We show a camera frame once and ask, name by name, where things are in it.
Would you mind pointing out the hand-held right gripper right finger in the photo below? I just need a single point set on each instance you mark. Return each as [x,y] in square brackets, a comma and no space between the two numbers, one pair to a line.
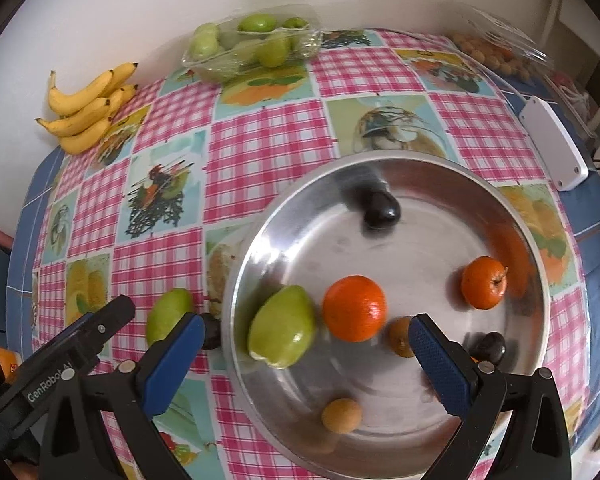
[437,365]

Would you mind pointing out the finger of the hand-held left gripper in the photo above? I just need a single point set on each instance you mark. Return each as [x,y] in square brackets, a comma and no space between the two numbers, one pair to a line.
[104,322]

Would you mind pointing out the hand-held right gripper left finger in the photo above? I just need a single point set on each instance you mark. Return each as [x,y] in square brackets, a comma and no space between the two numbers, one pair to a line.
[172,360]

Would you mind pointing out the green mango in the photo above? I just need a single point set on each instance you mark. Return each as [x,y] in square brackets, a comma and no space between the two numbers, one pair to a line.
[282,327]
[167,315]

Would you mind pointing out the dark plum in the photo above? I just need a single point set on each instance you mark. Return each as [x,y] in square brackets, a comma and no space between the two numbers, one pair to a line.
[212,337]
[490,347]
[380,212]

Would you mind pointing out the brown kiwi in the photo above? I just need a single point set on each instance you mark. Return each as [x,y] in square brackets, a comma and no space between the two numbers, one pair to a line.
[399,335]
[341,414]

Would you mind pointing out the mandarin orange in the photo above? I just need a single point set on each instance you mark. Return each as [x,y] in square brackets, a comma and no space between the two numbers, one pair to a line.
[485,282]
[355,307]

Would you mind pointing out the round steel plate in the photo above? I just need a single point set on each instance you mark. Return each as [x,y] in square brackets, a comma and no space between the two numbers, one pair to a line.
[330,250]

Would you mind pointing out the orange plastic cup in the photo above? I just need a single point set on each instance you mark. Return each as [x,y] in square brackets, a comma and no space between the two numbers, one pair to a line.
[4,362]

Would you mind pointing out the checkered fruit-print tablecloth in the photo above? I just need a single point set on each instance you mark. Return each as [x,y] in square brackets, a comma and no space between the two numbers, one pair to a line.
[595,240]

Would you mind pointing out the yellow banana bunch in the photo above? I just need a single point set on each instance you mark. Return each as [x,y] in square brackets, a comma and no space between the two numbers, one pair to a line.
[79,115]

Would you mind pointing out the pink checkered printed tablecloth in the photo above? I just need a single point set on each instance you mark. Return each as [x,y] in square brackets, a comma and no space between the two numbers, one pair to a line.
[260,150]

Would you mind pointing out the white plastic device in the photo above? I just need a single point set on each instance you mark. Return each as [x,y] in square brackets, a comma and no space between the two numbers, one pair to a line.
[555,145]

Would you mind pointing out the wrapped tray of green jujubes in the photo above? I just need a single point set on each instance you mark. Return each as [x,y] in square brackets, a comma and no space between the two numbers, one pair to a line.
[260,50]

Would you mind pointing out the clear box of small fruit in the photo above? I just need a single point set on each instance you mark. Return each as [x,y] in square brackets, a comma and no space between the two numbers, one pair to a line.
[490,52]

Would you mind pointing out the white chair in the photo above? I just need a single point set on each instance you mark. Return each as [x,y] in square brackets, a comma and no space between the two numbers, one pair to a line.
[556,10]

